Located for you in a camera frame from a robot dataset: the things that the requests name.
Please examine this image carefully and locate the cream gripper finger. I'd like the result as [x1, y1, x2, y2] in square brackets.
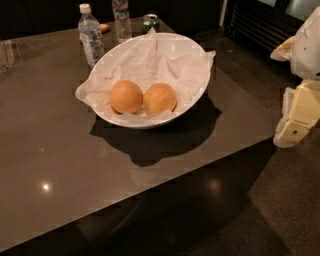
[270, 36, 295, 62]
[273, 80, 320, 148]

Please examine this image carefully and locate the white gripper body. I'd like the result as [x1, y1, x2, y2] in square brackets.
[290, 6, 320, 80]

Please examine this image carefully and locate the orange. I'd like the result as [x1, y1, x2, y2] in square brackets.
[109, 80, 143, 113]
[143, 83, 177, 114]

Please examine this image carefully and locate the white ceramic bowl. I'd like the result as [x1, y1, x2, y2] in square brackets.
[75, 32, 213, 130]

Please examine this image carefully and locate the green soda can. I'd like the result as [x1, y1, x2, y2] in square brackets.
[141, 13, 160, 34]

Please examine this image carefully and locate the white paper liner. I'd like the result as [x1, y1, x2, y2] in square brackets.
[75, 27, 217, 123]

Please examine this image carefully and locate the rear clear water bottle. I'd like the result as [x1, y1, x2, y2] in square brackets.
[112, 0, 132, 43]

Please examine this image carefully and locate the white-capped water bottle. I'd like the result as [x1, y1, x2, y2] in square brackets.
[78, 3, 104, 68]

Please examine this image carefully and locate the clear plastic container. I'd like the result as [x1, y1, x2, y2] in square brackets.
[0, 40, 22, 73]

